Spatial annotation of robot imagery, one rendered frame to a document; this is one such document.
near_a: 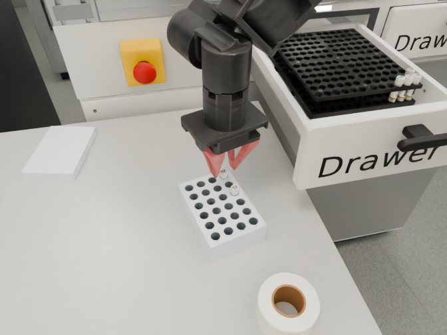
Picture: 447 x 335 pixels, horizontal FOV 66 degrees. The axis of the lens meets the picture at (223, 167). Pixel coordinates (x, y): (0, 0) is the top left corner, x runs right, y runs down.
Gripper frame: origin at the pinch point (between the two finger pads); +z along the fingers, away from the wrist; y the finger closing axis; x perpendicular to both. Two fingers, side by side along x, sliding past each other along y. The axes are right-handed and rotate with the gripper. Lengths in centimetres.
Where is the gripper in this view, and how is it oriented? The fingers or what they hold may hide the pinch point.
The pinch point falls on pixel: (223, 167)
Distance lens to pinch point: 51.7
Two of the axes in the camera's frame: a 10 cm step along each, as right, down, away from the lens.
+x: 5.0, 6.2, -6.1
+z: -0.2, 7.1, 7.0
